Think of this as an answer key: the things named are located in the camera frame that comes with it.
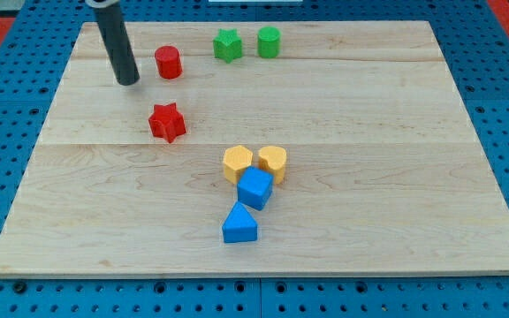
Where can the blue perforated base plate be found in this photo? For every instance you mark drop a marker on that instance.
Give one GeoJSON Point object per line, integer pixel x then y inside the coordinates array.
{"type": "Point", "coordinates": [33, 57]}

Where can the green cylinder block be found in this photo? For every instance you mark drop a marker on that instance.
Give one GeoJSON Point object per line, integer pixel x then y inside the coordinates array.
{"type": "Point", "coordinates": [268, 42]}

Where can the blue cube block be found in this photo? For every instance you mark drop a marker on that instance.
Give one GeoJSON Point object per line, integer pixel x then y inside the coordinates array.
{"type": "Point", "coordinates": [255, 188]}

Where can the red cylinder block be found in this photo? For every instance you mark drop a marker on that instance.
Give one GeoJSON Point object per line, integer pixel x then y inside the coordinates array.
{"type": "Point", "coordinates": [168, 62]}

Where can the green star block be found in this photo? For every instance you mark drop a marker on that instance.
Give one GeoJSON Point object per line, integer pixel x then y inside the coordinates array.
{"type": "Point", "coordinates": [227, 45]}

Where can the blue triangle block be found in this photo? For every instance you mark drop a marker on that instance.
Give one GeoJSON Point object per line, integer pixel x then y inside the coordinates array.
{"type": "Point", "coordinates": [239, 225]}

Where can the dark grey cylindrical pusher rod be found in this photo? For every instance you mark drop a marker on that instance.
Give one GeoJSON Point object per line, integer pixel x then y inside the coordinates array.
{"type": "Point", "coordinates": [111, 24]}

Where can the yellow heart block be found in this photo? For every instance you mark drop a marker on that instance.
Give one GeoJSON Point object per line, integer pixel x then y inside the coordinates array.
{"type": "Point", "coordinates": [273, 159]}

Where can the red star block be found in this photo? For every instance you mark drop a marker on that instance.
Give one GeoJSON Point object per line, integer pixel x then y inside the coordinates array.
{"type": "Point", "coordinates": [167, 122]}

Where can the yellow hexagon block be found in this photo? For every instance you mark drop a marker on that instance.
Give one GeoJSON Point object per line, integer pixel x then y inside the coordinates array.
{"type": "Point", "coordinates": [235, 161]}

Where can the light wooden board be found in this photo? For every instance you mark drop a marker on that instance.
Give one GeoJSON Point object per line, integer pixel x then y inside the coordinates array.
{"type": "Point", "coordinates": [385, 174]}

